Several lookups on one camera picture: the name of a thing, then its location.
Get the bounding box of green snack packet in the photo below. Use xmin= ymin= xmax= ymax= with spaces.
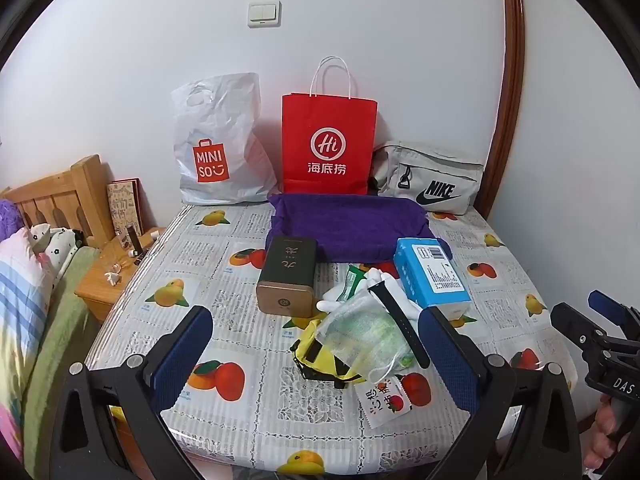
xmin=345 ymin=264 xmax=371 ymax=302

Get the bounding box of purple fluffy cushion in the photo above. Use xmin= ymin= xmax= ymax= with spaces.
xmin=0 ymin=199 xmax=26 ymax=243

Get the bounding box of fruit-print tablecloth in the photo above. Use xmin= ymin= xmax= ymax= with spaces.
xmin=84 ymin=203 xmax=576 ymax=476

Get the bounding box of white glove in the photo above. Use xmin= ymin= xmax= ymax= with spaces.
xmin=317 ymin=267 xmax=426 ymax=321

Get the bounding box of white tomato-print sachet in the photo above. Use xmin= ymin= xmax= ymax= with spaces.
xmin=356 ymin=375 xmax=413 ymax=430

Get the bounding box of purple towel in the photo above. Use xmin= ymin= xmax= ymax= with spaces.
xmin=267 ymin=192 xmax=453 ymax=263

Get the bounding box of patterned hardcover book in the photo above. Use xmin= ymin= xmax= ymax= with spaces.
xmin=106 ymin=177 xmax=146 ymax=241

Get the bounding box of brown wooden door frame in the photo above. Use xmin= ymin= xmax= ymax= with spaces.
xmin=475 ymin=0 xmax=526 ymax=221

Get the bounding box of black-spotted white plush toy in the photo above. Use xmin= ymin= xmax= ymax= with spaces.
xmin=27 ymin=222 xmax=88 ymax=281

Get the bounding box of white light switch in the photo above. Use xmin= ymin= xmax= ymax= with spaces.
xmin=248 ymin=2 xmax=282 ymax=28

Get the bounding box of black watch strap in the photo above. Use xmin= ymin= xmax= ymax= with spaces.
xmin=366 ymin=282 xmax=432 ymax=371

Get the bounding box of wooden headboard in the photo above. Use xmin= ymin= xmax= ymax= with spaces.
xmin=0 ymin=155 xmax=117 ymax=248

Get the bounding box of grey waist bag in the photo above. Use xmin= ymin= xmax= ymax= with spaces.
xmin=370 ymin=140 xmax=486 ymax=216

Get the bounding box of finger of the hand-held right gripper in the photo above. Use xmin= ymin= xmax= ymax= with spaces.
xmin=587 ymin=290 xmax=640 ymax=342
xmin=550 ymin=302 xmax=610 ymax=357

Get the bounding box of red paper bag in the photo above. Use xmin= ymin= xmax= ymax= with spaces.
xmin=281 ymin=56 xmax=378 ymax=196

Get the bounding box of dark green tin box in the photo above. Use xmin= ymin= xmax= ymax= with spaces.
xmin=256 ymin=235 xmax=319 ymax=319

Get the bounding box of person's right hand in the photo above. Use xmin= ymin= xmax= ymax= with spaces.
xmin=582 ymin=394 xmax=637 ymax=472

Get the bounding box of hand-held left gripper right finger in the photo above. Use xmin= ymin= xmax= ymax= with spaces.
xmin=417 ymin=305 xmax=584 ymax=480

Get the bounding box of white plastic shopping bag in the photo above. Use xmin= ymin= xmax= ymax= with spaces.
xmin=171 ymin=73 xmax=277 ymax=206

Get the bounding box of striped pastel blanket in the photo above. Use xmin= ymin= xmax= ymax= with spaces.
xmin=0 ymin=227 xmax=56 ymax=461

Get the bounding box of clear mesh drawstring bag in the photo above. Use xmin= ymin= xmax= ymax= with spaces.
xmin=315 ymin=290 xmax=416 ymax=383

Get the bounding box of blue cardboard box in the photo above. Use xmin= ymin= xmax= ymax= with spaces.
xmin=393 ymin=237 xmax=472 ymax=322

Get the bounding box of yellow and black pouch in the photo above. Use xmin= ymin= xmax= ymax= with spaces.
xmin=289 ymin=317 xmax=366 ymax=390

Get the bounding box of wooden nightstand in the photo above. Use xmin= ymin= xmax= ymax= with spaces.
xmin=74 ymin=227 xmax=168 ymax=323

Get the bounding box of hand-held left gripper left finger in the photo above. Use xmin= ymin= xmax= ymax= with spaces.
xmin=50 ymin=305 xmax=216 ymax=480

